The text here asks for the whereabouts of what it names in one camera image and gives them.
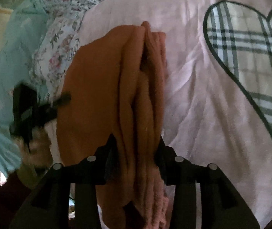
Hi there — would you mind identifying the rust orange knit garment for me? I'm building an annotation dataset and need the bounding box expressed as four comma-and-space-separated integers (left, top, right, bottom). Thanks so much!
57, 22, 169, 228

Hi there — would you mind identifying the pink quilt with plaid hearts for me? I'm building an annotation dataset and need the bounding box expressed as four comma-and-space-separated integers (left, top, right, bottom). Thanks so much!
78, 0, 272, 228

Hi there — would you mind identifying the white floral bed sheet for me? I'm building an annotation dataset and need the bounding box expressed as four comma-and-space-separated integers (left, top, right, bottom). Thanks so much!
29, 0, 141, 101

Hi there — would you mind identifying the person's left hand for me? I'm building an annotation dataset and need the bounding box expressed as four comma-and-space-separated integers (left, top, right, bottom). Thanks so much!
15, 127, 54, 172

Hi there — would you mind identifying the teal floral pillow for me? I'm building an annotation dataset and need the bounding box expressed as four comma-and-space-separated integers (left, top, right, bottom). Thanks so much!
0, 0, 49, 176

